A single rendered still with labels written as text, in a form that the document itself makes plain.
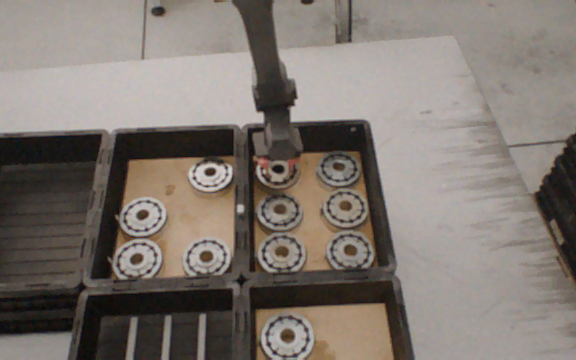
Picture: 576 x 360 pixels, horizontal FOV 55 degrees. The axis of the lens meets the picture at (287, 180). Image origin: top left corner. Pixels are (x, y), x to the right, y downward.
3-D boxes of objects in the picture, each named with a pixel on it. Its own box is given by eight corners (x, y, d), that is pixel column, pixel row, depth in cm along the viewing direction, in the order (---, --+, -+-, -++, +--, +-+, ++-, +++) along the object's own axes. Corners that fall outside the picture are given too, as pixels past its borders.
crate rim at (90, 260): (113, 135, 128) (110, 128, 126) (241, 130, 129) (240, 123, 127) (84, 293, 104) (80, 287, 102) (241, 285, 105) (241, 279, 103)
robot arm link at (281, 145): (294, 73, 107) (250, 80, 107) (302, 116, 100) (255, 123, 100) (299, 115, 117) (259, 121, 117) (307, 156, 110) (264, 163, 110)
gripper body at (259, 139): (303, 154, 120) (303, 132, 114) (256, 161, 119) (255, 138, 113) (297, 132, 124) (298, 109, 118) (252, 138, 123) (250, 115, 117)
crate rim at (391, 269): (241, 130, 129) (241, 123, 127) (368, 125, 130) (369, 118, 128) (242, 285, 105) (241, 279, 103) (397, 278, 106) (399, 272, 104)
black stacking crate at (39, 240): (1, 166, 135) (-20, 135, 126) (122, 161, 136) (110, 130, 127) (-50, 319, 111) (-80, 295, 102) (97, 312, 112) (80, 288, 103)
